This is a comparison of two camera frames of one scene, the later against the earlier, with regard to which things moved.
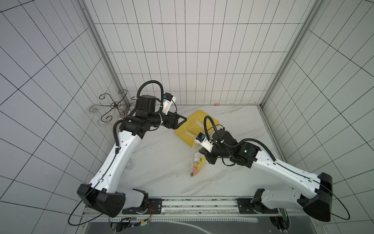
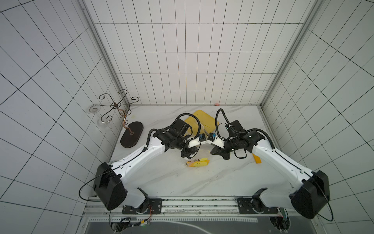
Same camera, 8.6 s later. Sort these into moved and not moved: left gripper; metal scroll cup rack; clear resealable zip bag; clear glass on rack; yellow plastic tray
Moved: clear resealable zip bag; left gripper
Not moved: yellow plastic tray; metal scroll cup rack; clear glass on rack
